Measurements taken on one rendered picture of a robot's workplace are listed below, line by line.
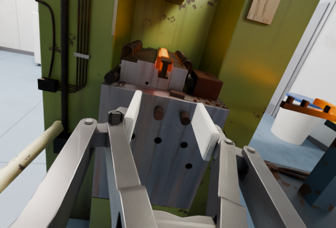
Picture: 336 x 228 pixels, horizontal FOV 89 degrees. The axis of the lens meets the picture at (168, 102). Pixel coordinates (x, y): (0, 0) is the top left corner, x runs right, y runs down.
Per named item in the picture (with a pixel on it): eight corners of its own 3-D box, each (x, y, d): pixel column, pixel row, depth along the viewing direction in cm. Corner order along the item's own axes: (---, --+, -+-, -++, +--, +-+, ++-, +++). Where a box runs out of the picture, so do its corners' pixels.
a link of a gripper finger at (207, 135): (213, 133, 15) (221, 135, 15) (197, 102, 21) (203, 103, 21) (202, 160, 16) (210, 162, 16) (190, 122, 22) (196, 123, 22)
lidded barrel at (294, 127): (314, 148, 257) (340, 109, 233) (286, 146, 243) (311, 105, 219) (284, 128, 307) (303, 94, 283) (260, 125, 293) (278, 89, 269)
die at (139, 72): (181, 93, 55) (188, 67, 52) (118, 80, 52) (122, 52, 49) (173, 67, 94) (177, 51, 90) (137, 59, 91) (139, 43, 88)
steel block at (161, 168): (189, 209, 67) (230, 110, 51) (91, 197, 63) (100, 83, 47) (177, 132, 119) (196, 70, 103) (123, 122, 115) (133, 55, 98)
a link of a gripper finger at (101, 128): (116, 153, 13) (75, 147, 13) (128, 121, 18) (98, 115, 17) (118, 137, 12) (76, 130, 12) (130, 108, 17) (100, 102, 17)
